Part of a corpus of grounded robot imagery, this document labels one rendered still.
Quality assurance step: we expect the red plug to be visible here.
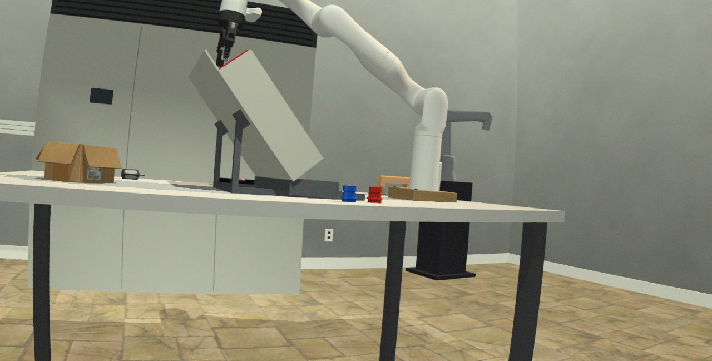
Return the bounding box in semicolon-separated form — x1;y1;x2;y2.
367;186;382;203

